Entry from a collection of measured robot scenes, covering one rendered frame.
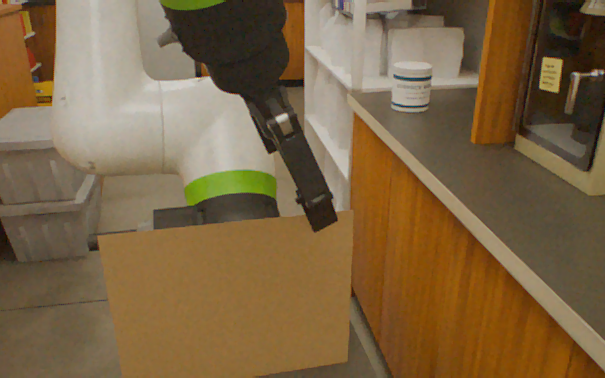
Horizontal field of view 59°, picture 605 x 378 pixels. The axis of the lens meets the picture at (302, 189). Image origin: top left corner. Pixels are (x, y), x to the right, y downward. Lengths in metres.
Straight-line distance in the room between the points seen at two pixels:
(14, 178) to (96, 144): 2.14
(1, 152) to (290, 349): 2.24
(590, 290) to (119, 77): 0.79
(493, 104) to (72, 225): 2.08
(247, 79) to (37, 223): 2.50
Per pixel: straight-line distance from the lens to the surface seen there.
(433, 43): 2.49
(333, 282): 0.67
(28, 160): 2.78
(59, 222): 2.88
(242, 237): 0.61
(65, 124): 0.73
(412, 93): 1.84
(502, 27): 1.54
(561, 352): 1.03
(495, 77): 1.56
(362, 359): 0.76
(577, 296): 0.97
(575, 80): 1.28
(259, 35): 0.43
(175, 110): 0.72
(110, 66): 0.72
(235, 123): 0.72
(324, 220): 0.57
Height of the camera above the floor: 1.44
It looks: 24 degrees down
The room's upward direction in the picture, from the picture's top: straight up
